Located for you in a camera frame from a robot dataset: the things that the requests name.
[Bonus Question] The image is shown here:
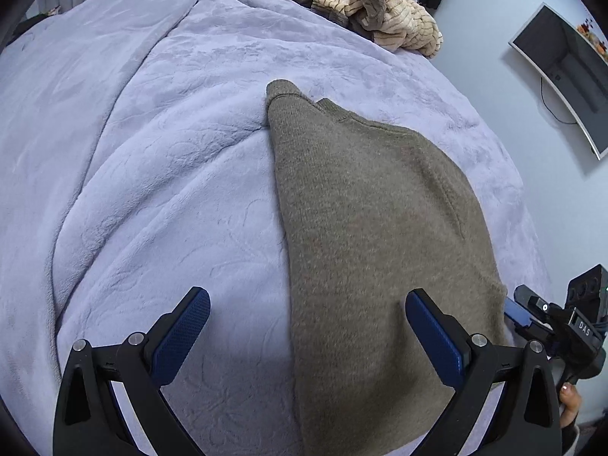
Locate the olive knit sweater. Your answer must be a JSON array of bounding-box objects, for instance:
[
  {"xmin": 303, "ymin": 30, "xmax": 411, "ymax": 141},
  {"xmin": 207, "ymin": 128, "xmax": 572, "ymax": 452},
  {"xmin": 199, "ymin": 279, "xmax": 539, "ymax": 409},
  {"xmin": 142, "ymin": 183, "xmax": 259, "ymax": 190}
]
[{"xmin": 265, "ymin": 79, "xmax": 511, "ymax": 456}]

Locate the lavender plush blanket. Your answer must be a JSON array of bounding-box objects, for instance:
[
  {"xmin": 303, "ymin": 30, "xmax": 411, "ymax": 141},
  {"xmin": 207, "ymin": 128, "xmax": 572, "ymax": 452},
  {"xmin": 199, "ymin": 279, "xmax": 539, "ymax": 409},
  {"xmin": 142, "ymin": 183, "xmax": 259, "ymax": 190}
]
[{"xmin": 0, "ymin": 0, "xmax": 554, "ymax": 456}]

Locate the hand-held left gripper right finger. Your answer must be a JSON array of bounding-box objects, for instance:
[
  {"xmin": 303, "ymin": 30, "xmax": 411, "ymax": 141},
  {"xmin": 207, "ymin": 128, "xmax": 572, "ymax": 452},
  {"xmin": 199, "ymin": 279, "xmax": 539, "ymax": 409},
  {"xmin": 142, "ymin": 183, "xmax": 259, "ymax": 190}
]
[{"xmin": 405, "ymin": 288, "xmax": 564, "ymax": 456}]

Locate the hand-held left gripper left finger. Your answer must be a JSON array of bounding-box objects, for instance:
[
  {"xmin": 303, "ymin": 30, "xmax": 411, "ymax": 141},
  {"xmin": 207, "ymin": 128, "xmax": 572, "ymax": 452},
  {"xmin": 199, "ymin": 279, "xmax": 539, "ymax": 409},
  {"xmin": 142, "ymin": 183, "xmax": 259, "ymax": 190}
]
[{"xmin": 52, "ymin": 286, "xmax": 211, "ymax": 456}]

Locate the black television cable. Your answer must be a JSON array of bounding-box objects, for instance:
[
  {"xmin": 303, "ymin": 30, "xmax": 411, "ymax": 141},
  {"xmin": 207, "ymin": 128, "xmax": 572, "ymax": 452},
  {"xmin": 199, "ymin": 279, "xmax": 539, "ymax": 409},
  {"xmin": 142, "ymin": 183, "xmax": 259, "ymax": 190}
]
[{"xmin": 540, "ymin": 76, "xmax": 578, "ymax": 125}]

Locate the curved wall television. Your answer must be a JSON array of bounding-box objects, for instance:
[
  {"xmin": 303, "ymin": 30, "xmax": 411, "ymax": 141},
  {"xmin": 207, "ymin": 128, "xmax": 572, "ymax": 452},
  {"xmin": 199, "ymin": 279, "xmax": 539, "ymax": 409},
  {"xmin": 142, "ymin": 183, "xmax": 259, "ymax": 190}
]
[{"xmin": 508, "ymin": 2, "xmax": 608, "ymax": 161}]

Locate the pile of beige brown clothes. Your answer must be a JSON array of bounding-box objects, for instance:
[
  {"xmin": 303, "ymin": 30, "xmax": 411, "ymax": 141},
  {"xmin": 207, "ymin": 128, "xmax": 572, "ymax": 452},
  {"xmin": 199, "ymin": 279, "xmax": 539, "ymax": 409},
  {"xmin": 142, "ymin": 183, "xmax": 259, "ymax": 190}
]
[{"xmin": 235, "ymin": 0, "xmax": 443, "ymax": 59}]

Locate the person's right hand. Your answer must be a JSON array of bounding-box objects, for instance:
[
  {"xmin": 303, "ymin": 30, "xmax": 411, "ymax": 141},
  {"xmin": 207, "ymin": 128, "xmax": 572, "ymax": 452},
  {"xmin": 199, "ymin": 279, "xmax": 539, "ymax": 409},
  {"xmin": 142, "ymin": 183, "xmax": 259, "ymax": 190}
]
[{"xmin": 559, "ymin": 382, "xmax": 584, "ymax": 431}]

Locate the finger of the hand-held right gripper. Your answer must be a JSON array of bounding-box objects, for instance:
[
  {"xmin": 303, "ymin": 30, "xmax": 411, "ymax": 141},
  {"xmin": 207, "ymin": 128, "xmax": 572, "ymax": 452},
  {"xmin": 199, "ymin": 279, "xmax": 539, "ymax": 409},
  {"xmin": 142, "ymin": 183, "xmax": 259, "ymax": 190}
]
[{"xmin": 502, "ymin": 296, "xmax": 532, "ymax": 329}]

